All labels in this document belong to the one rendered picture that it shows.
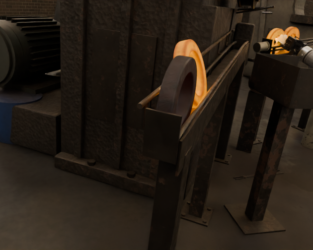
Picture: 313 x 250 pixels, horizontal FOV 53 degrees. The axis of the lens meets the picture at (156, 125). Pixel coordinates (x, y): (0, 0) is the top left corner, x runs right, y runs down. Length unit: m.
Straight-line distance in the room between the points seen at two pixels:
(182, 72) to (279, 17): 3.83
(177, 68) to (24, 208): 1.03
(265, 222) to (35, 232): 0.97
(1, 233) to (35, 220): 0.13
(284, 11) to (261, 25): 0.31
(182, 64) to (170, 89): 0.06
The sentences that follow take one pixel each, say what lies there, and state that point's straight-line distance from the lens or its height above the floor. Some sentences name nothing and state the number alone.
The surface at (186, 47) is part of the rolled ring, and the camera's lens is 0.82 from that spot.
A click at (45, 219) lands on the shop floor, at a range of 1.39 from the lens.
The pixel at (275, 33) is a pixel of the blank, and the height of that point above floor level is 0.75.
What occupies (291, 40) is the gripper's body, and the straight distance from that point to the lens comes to 2.12.
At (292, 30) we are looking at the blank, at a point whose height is 0.78.
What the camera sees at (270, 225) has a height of 0.01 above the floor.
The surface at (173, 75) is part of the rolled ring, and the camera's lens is 0.61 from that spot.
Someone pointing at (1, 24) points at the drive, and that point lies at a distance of 1.96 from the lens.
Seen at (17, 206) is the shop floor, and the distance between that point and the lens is 1.49.
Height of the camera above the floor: 0.87
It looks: 22 degrees down
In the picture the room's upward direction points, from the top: 7 degrees clockwise
